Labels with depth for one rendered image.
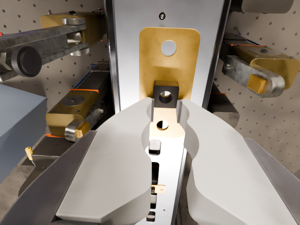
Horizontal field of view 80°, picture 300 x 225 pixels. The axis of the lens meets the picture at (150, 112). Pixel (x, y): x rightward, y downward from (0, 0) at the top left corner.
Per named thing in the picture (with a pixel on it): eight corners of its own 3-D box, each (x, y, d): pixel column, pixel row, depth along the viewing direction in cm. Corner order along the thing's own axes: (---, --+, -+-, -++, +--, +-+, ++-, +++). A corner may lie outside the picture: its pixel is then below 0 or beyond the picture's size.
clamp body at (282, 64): (236, 51, 64) (303, 93, 35) (203, 49, 65) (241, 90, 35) (242, 31, 61) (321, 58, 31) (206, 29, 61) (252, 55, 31)
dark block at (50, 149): (112, 90, 74) (69, 174, 38) (96, 90, 74) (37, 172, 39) (111, 79, 72) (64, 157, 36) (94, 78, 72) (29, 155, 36)
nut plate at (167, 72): (183, 135, 15) (185, 145, 14) (139, 133, 16) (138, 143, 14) (201, 28, 11) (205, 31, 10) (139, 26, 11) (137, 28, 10)
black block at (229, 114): (215, 85, 71) (246, 130, 46) (190, 84, 72) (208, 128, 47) (218, 72, 69) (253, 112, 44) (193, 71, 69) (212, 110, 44)
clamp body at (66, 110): (119, 77, 72) (87, 138, 40) (92, 76, 72) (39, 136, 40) (118, 61, 68) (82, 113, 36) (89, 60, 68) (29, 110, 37)
